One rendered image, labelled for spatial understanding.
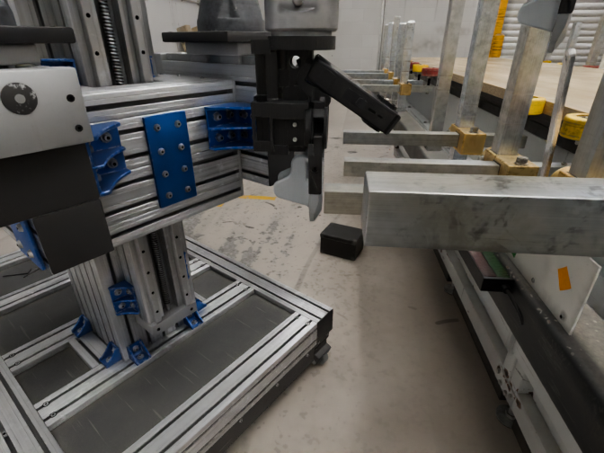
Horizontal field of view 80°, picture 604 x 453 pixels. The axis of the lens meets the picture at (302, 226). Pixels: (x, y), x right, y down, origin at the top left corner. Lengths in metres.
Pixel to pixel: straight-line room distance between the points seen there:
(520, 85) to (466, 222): 0.59
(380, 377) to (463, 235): 1.20
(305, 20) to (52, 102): 0.31
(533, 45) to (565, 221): 0.58
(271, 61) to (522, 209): 0.30
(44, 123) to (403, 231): 0.45
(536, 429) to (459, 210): 1.03
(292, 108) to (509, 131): 0.48
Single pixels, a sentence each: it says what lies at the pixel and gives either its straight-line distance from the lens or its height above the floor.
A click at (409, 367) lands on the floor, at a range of 1.42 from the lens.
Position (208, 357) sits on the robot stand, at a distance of 1.14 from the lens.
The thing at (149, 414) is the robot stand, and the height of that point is 0.21.
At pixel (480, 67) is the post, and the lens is 1.00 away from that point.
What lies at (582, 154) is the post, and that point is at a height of 0.90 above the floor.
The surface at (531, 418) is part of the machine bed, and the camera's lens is 1.20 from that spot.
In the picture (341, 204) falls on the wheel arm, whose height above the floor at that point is 0.84.
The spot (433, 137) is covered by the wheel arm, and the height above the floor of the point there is 0.81.
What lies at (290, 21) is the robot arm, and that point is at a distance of 0.39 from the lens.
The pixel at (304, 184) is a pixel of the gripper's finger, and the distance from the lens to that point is 0.43.
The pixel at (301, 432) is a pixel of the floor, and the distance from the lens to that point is 1.22.
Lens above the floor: 1.02
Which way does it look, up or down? 27 degrees down
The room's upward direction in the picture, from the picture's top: straight up
